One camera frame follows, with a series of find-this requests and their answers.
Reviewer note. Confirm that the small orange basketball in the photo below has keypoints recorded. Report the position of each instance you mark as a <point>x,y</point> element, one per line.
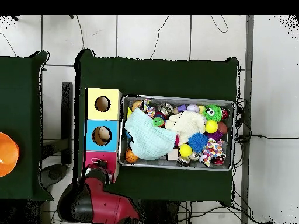
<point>131,156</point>

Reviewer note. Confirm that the green spiky googly-eyed ball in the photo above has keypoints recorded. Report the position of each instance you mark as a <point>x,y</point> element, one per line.
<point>213,115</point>

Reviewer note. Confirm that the yellow ball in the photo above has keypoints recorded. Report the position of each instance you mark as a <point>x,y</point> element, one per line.
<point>185,150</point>
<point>211,126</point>

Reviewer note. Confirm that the cream waffle cloth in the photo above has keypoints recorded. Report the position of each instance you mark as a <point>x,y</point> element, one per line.
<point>186,123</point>

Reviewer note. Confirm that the spiky multicolour caterpillar toy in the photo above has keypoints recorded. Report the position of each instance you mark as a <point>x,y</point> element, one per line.
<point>158,122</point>

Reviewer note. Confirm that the mint waffle cloth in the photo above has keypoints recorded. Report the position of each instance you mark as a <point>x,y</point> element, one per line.
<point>149,140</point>

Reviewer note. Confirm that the colourful patterned cloth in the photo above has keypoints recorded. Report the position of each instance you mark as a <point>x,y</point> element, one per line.
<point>212,150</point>
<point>148,109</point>

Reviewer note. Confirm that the dark green table cloth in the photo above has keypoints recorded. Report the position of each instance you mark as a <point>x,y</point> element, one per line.
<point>23,81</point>
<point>175,77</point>

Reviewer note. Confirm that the wooden box with three holes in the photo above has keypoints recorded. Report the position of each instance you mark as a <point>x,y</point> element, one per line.
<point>102,93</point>

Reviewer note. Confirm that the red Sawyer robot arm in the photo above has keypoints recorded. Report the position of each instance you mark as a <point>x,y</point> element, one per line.
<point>107,205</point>

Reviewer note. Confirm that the orange plastic bowl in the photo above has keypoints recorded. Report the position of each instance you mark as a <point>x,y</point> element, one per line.
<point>7,154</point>

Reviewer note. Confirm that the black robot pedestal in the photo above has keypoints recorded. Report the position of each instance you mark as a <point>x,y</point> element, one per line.
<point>161,214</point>

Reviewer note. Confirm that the blue spiky ball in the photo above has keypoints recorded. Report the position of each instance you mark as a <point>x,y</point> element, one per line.
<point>198,142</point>

